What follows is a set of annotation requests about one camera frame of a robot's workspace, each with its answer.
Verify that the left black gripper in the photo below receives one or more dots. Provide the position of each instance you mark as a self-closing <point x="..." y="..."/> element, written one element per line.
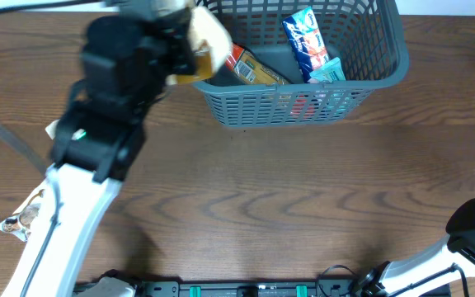
<point x="176" y="31"/>

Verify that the beige brown snack bag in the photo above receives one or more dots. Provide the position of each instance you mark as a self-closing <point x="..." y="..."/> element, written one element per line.
<point x="208" y="39"/>

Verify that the orange cracker sleeve package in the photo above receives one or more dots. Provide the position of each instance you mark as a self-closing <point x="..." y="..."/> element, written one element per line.
<point x="251" y="71"/>

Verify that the multicolour tissue pack strip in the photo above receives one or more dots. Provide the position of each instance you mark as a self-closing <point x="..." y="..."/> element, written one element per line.
<point x="306" y="41"/>

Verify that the teal snack bar wrapper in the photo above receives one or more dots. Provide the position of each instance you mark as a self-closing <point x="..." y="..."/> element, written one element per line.
<point x="328" y="73"/>

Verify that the grey plastic basket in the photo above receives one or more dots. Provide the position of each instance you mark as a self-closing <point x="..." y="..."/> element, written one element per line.
<point x="365" y="36"/>

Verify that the long beige snack bag strip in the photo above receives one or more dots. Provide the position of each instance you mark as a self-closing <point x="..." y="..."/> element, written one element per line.
<point x="20" y="221"/>

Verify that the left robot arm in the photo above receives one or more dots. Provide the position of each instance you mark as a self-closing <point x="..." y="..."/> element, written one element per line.
<point x="126" y="60"/>

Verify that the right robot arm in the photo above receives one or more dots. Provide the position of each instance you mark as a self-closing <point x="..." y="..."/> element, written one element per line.
<point x="450" y="259"/>

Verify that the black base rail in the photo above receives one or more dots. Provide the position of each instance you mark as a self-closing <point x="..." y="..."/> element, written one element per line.
<point x="114" y="283"/>

